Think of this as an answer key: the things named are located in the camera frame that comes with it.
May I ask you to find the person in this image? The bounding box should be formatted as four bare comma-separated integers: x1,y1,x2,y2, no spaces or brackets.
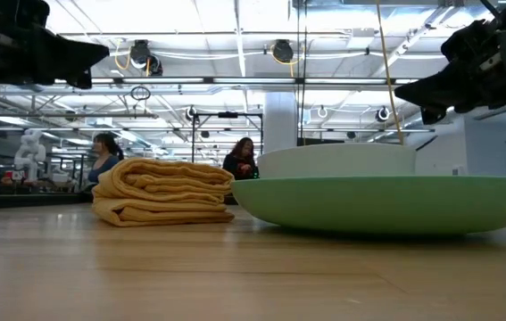
222,136,259,181
87,132,125,186

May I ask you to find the black ceiling cable reel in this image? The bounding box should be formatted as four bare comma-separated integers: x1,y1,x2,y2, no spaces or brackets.
145,53,164,77
271,38,295,64
129,38,152,69

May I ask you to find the grey ceiling rail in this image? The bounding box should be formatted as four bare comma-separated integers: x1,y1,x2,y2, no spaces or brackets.
0,111,160,119

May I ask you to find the white pillar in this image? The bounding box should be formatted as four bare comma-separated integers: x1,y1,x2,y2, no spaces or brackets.
263,91,298,152

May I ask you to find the black hanging cable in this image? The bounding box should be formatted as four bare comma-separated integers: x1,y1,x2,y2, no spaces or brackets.
295,0,303,140
301,0,310,140

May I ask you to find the black table border strip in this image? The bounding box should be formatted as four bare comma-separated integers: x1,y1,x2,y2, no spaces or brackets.
0,192,95,211

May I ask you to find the black gantry frame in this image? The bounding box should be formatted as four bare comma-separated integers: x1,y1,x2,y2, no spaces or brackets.
191,111,265,170

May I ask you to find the white bowl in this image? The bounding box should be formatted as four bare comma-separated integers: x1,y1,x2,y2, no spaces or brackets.
256,142,418,179

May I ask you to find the yellow hanging cable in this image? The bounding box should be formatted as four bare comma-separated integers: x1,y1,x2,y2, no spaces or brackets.
375,0,405,144

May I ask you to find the folded yellow cloth napkin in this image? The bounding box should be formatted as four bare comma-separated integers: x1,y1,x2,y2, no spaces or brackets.
90,157,236,228

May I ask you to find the black cable loop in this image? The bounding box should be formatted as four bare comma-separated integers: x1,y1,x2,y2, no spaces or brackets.
129,85,152,102

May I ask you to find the long horizontal light bar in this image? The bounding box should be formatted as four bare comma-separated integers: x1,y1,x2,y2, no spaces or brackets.
54,76,419,86

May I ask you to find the black monitor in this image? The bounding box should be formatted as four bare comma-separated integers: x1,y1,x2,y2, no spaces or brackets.
296,137,345,147

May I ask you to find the green plate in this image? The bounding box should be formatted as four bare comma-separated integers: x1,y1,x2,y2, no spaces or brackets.
229,175,506,236

